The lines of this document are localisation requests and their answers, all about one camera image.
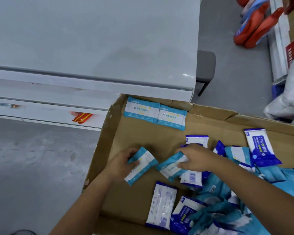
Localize person's left hand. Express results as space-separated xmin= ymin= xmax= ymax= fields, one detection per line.
xmin=105 ymin=147 xmax=140 ymax=182

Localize person's right hand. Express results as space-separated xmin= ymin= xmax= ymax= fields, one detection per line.
xmin=175 ymin=143 xmax=220 ymax=172

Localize light blue wipe packet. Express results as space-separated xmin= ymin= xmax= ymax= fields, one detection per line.
xmin=155 ymin=152 xmax=189 ymax=183
xmin=123 ymin=96 xmax=160 ymax=124
xmin=157 ymin=104 xmax=187 ymax=131
xmin=124 ymin=147 xmax=159 ymax=186

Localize person's left forearm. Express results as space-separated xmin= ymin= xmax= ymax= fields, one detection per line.
xmin=49 ymin=169 xmax=120 ymax=235

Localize person's right forearm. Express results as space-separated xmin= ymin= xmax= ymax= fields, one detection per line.
xmin=210 ymin=154 xmax=294 ymax=235

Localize large brown cardboard box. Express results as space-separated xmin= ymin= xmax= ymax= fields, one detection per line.
xmin=82 ymin=94 xmax=294 ymax=235

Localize red yellow striped snack packet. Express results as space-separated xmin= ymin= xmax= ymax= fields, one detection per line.
xmin=69 ymin=111 xmax=93 ymax=124

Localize scattered dark blue packets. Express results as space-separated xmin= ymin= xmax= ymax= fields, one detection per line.
xmin=145 ymin=128 xmax=282 ymax=235

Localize grey stool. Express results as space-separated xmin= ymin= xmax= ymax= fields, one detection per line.
xmin=196 ymin=50 xmax=216 ymax=97

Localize pile of light blue packets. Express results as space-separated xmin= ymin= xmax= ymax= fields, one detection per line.
xmin=188 ymin=145 xmax=294 ymax=235

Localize blue plastic crate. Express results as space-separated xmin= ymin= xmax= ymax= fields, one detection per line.
xmin=271 ymin=83 xmax=286 ymax=100

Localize white plastic bag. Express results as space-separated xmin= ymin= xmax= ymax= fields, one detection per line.
xmin=263 ymin=56 xmax=294 ymax=127

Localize white shelf unit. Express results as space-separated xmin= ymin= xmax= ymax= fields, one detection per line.
xmin=0 ymin=0 xmax=202 ymax=131

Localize white metal rack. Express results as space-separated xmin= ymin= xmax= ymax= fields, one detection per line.
xmin=267 ymin=0 xmax=291 ymax=85

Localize white blue detergent bottle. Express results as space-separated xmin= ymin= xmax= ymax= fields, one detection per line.
xmin=240 ymin=0 xmax=271 ymax=23

